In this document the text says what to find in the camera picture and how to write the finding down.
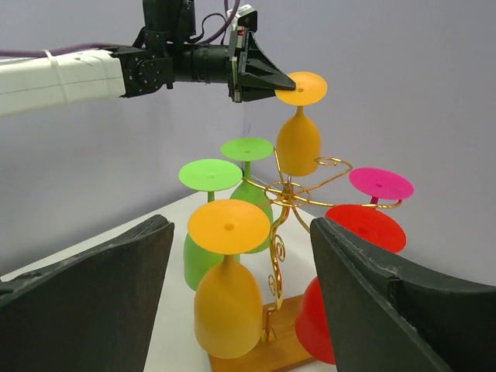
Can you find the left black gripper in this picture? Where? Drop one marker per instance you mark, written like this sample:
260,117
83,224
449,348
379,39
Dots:
252,75

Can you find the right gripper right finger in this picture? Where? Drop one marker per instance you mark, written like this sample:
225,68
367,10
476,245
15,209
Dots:
386,313

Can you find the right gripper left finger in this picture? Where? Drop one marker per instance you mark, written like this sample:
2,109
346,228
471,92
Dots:
93,311

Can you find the orange wine glass front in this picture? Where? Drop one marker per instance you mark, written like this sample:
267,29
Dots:
298,143

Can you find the orange wine glass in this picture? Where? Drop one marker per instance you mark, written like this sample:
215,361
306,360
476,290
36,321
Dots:
298,143
228,306

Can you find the magenta wine glass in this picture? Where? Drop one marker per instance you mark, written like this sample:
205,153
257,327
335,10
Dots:
381,184

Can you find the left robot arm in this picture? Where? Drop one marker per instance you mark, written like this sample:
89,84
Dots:
167,50

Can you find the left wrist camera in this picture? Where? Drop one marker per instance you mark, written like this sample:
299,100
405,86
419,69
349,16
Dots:
245,20

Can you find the gold wire wine glass rack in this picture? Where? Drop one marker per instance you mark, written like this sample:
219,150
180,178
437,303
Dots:
295,328

